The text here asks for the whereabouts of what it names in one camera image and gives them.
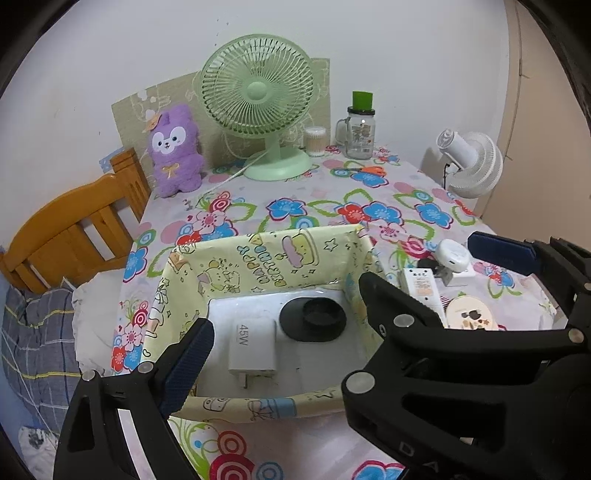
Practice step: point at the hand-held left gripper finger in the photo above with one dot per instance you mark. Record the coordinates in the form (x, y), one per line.
(184, 369)

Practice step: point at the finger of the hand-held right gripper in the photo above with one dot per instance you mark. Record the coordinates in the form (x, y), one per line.
(501, 256)
(461, 360)

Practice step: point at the white oval device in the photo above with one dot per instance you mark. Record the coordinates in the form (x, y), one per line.
(453, 256)

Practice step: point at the white box orange label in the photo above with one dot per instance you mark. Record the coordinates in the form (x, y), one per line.
(420, 288)

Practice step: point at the yellow cartoon print storage box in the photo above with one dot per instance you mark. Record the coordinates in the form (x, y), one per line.
(258, 267)

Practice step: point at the white charger block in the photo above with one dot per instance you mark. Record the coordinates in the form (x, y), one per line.
(251, 350)

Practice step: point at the white clip fan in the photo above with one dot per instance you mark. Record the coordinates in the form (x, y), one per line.
(475, 166)

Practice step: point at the white pillow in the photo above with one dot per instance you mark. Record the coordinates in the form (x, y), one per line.
(97, 314)

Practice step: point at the black round holder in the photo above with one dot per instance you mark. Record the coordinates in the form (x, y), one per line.
(314, 321)

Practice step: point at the beige door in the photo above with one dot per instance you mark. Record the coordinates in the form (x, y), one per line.
(545, 115)

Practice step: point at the blue plaid bedding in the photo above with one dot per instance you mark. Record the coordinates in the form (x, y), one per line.
(37, 350)

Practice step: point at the white printed cloth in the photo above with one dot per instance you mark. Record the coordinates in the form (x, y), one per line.
(39, 445)

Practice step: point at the glass jar mug green lid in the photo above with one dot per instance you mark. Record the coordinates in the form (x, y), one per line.
(360, 136)

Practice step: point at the floral tablecloth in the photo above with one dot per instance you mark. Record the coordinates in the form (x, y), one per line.
(295, 207)

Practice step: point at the purple plush toy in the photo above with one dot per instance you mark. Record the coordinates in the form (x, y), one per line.
(178, 157)

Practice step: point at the cotton swab container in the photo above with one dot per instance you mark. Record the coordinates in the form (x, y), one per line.
(315, 143)

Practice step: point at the blue patterned paper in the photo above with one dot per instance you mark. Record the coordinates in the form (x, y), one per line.
(108, 159)

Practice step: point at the beige patterned board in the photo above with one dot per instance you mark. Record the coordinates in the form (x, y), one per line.
(134, 115)

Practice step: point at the green desk fan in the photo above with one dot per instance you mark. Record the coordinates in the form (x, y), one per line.
(258, 87)

